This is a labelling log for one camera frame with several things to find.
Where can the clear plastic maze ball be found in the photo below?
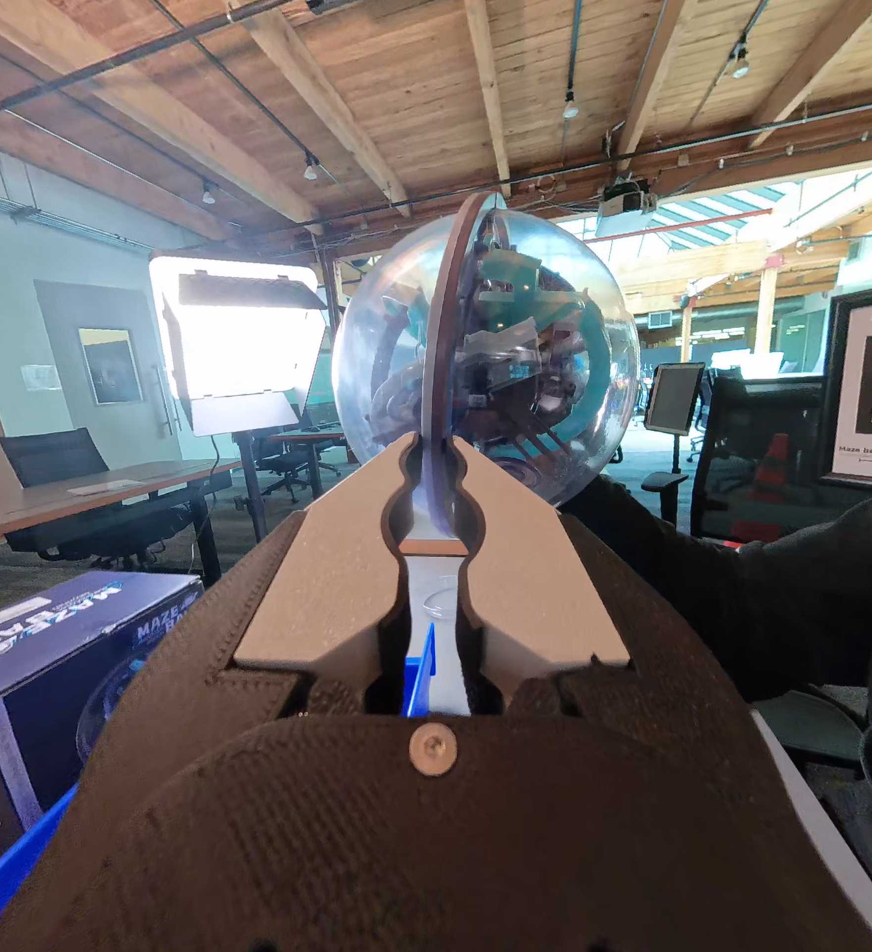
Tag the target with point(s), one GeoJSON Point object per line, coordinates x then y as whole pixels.
{"type": "Point", "coordinates": [540, 342]}

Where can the ceiling projector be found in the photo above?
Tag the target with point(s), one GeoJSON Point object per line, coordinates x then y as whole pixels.
{"type": "Point", "coordinates": [625, 198]}

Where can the person's right forearm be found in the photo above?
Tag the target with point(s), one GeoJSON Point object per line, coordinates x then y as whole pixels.
{"type": "Point", "coordinates": [734, 595]}

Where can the framed wall picture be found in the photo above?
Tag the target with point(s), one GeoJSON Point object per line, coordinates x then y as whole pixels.
{"type": "Point", "coordinates": [110, 366]}

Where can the dark blue cardboard box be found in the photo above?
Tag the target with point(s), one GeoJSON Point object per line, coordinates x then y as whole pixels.
{"type": "Point", "coordinates": [49, 670]}

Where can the bright light panel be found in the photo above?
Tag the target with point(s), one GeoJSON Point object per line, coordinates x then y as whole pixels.
{"type": "Point", "coordinates": [243, 342]}

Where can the blue plastic bin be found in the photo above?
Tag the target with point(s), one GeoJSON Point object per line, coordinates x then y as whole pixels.
{"type": "Point", "coordinates": [421, 677]}

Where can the wooden desk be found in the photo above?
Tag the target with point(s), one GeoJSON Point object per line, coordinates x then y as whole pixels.
{"type": "Point", "coordinates": [94, 491]}

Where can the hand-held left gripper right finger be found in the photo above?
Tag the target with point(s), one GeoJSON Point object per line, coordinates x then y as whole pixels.
{"type": "Point", "coordinates": [540, 595]}

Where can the black framed tag sign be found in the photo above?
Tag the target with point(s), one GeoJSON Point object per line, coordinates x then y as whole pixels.
{"type": "Point", "coordinates": [868, 380]}

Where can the orange traffic cone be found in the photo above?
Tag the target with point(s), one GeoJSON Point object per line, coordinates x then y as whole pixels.
{"type": "Point", "coordinates": [771, 469]}

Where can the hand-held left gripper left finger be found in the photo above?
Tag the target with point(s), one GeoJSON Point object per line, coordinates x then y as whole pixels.
{"type": "Point", "coordinates": [325, 595]}

